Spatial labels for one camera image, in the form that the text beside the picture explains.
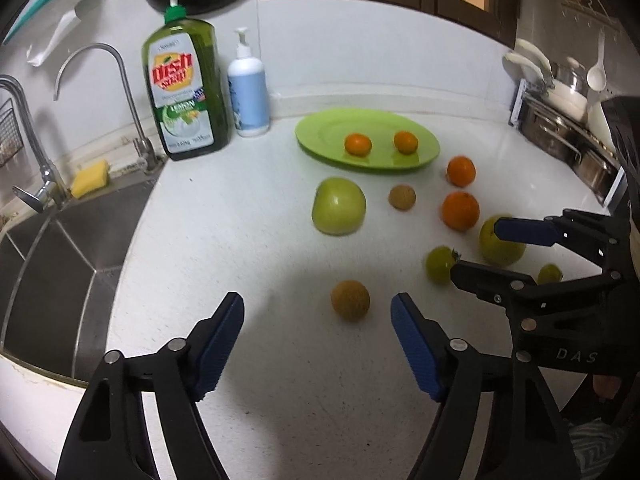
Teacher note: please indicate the large green tomato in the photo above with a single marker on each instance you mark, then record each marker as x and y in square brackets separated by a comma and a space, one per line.
[500, 252]

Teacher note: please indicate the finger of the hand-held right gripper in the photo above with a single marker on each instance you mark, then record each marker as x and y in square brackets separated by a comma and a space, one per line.
[525, 231]
[480, 280]

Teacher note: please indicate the white pump bottle blue label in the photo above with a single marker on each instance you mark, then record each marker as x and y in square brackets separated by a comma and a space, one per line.
[248, 95]

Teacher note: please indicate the yellow sponge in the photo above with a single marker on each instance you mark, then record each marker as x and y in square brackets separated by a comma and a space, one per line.
[90, 178]

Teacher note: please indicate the round orange mandarin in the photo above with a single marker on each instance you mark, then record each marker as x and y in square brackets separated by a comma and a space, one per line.
[460, 171]
[460, 211]

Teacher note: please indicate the white tube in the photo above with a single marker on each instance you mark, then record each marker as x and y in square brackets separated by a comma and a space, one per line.
[55, 35]

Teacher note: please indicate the white ladle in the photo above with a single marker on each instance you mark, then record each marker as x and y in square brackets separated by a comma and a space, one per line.
[596, 77]

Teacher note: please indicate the grey patterned clothing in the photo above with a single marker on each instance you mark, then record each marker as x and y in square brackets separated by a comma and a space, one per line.
[595, 442]

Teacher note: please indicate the green plate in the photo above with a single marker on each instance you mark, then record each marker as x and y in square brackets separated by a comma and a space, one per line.
[325, 132]

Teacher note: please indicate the large brown longan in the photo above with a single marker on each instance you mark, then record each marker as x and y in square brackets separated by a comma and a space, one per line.
[350, 301]

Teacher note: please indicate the metal hook rail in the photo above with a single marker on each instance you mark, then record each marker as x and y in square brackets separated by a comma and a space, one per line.
[587, 7]

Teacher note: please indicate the small oval orange kumquat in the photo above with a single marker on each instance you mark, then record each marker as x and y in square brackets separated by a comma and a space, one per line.
[405, 142]
[358, 144]

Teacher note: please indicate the small green tomato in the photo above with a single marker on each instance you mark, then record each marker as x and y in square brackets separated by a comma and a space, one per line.
[549, 274]
[440, 265]

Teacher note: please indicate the person's right hand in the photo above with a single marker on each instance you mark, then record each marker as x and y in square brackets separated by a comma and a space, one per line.
[606, 387]

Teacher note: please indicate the green dish soap bottle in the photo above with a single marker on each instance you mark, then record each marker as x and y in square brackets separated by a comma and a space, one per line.
[185, 85]

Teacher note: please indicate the steel sink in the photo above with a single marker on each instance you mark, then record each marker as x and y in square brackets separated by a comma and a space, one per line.
[60, 270]

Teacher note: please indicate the small brown longan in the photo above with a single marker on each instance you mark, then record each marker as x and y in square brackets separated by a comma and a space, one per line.
[402, 198]

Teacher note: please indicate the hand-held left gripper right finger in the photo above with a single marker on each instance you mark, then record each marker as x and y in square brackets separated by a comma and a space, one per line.
[415, 340]

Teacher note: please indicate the thin gooseneck steel faucet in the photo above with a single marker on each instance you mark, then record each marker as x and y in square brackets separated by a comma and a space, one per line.
[142, 147]

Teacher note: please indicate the steel sink faucet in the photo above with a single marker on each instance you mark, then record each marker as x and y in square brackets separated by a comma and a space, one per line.
[42, 170]

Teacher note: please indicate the large pale green apple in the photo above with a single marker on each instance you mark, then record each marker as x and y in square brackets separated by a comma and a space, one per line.
[339, 206]

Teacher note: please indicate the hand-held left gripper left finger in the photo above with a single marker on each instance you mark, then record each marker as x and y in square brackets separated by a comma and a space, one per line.
[220, 345]

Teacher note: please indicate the white pot with lid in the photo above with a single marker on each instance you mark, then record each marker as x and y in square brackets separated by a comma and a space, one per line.
[570, 95]

